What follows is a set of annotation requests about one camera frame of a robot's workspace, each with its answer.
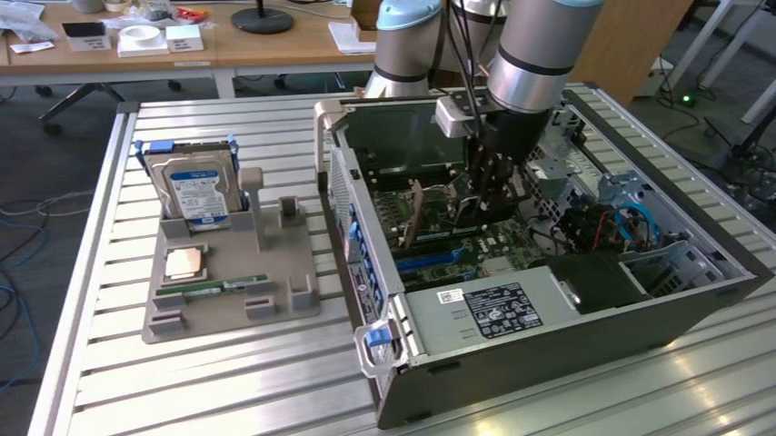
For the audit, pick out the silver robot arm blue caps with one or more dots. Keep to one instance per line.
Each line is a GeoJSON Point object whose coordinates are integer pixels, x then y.
{"type": "Point", "coordinates": [533, 54]}

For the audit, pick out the white paper label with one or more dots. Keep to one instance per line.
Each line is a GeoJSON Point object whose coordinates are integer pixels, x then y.
{"type": "Point", "coordinates": [29, 46]}

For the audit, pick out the grey open PC case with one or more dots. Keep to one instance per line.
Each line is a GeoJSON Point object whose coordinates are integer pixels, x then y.
{"type": "Point", "coordinates": [545, 363]}

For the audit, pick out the grey plastic parts rack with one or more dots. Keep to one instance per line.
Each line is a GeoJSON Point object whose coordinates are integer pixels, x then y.
{"type": "Point", "coordinates": [230, 254]}

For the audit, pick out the white paper stack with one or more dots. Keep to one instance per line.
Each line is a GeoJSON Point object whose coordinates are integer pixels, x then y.
{"type": "Point", "coordinates": [348, 43]}

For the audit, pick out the white table frame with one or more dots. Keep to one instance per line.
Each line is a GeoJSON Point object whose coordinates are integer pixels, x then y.
{"type": "Point", "coordinates": [730, 52]}

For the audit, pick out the green graphics card black fan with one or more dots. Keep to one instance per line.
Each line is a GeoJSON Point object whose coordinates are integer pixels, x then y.
{"type": "Point", "coordinates": [439, 209]}

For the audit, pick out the silver chipset heatsink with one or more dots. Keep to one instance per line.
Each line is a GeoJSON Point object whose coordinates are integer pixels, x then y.
{"type": "Point", "coordinates": [499, 268]}

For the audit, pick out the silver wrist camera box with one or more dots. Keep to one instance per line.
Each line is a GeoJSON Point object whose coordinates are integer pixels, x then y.
{"type": "Point", "coordinates": [454, 118]}

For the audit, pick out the grey cup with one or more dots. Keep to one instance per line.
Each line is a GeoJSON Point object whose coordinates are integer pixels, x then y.
{"type": "Point", "coordinates": [88, 5]}

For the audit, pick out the black office chair base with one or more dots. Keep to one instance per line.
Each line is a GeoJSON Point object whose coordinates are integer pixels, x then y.
{"type": "Point", "coordinates": [79, 93]}

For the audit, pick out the blue expansion card retainer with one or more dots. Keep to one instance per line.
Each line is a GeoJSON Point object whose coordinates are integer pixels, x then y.
{"type": "Point", "coordinates": [352, 222]}

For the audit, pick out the power strip with green light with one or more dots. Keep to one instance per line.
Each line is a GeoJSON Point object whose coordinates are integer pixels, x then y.
{"type": "Point", "coordinates": [686, 99]}

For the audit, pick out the blue case latch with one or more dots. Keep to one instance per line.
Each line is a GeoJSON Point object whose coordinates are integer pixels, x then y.
{"type": "Point", "coordinates": [375, 338]}

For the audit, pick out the white tape roll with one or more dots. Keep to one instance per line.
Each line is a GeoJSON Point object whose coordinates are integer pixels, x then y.
{"type": "Point", "coordinates": [139, 42]}

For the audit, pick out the white box with black lid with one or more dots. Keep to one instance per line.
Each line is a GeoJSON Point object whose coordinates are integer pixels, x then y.
{"type": "Point", "coordinates": [87, 41]}

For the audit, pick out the blue expansion slot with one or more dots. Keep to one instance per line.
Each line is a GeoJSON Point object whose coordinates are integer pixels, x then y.
{"type": "Point", "coordinates": [425, 262]}
{"type": "Point", "coordinates": [466, 271]}

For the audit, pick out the clear plastic bag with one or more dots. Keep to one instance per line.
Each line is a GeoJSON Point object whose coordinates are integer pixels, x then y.
{"type": "Point", "coordinates": [24, 22]}

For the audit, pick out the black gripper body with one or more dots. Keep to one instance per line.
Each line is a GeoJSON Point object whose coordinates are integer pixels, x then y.
{"type": "Point", "coordinates": [515, 131]}

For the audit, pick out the wooden desk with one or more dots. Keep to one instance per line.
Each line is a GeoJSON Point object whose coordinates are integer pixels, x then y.
{"type": "Point", "coordinates": [60, 61]}
{"type": "Point", "coordinates": [272, 45]}

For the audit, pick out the silver CPU chip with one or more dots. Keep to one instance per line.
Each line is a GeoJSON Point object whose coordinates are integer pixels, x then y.
{"type": "Point", "coordinates": [183, 263]}

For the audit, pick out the flat white box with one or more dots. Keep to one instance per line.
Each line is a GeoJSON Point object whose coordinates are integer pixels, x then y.
{"type": "Point", "coordinates": [141, 51]}

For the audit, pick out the wooden cabinet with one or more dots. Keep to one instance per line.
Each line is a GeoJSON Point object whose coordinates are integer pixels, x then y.
{"type": "Point", "coordinates": [642, 45]}

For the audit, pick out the red small item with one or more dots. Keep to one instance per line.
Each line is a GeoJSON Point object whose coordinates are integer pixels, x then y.
{"type": "Point", "coordinates": [191, 15]}

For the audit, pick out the green RAM stick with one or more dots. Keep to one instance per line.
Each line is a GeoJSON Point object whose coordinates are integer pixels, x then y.
{"type": "Point", "coordinates": [451, 232]}
{"type": "Point", "coordinates": [212, 286]}

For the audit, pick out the metal disk bay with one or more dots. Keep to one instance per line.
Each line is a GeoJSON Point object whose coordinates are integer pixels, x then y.
{"type": "Point", "coordinates": [666, 272]}

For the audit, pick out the hard disk with blue carrier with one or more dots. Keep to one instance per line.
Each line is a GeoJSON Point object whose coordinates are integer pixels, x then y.
{"type": "Point", "coordinates": [191, 191]}

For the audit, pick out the grey power supply unit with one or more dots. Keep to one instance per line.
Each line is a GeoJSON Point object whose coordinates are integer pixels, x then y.
{"type": "Point", "coordinates": [437, 327]}

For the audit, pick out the white cube box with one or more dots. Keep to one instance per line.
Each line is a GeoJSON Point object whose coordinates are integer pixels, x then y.
{"type": "Point", "coordinates": [184, 38]}

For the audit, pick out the black round lamp base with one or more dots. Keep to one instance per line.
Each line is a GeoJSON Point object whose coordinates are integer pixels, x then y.
{"type": "Point", "coordinates": [260, 22]}

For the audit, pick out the perforated metal drive cage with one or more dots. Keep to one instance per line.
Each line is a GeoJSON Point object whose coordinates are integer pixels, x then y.
{"type": "Point", "coordinates": [557, 181]}

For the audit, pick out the black RAM slot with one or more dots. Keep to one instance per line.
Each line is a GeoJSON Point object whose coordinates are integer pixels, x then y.
{"type": "Point", "coordinates": [403, 167]}
{"type": "Point", "coordinates": [406, 172]}
{"type": "Point", "coordinates": [394, 184]}
{"type": "Point", "coordinates": [399, 177]}

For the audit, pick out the brown cardboard box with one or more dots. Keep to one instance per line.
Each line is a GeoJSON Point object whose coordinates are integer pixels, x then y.
{"type": "Point", "coordinates": [363, 13]}

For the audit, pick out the green motherboard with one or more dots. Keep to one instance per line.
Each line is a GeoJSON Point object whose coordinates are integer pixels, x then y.
{"type": "Point", "coordinates": [503, 240]}

